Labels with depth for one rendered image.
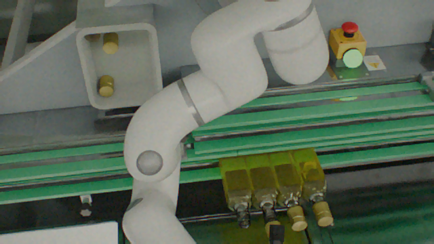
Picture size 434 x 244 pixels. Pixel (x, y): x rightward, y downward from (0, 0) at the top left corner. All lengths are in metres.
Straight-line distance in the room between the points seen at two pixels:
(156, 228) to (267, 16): 0.38
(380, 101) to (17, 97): 0.88
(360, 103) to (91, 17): 0.64
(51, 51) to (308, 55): 0.68
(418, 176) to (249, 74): 0.84
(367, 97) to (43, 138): 0.78
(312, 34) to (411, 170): 0.82
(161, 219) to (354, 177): 0.76
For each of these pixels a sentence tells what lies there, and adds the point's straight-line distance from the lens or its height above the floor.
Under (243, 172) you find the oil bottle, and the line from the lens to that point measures 1.27.
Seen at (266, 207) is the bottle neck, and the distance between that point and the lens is 1.23.
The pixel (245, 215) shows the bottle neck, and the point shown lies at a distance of 1.20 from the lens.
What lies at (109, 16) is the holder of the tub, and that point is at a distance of 1.24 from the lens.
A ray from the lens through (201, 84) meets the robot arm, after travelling 0.87.
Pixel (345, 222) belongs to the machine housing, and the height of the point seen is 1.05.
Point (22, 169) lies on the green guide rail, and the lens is 1.34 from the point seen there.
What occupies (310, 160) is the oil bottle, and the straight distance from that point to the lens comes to 1.30.
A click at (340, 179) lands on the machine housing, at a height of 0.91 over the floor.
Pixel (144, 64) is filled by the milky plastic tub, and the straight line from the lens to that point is 1.34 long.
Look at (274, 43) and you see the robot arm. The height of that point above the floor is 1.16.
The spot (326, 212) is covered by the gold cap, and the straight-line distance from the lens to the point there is 1.22.
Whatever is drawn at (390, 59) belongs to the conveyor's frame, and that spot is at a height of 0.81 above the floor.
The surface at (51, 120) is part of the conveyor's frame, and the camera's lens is 1.42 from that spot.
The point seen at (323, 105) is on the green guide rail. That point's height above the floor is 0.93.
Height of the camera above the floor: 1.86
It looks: 47 degrees down
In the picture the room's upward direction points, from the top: 168 degrees clockwise
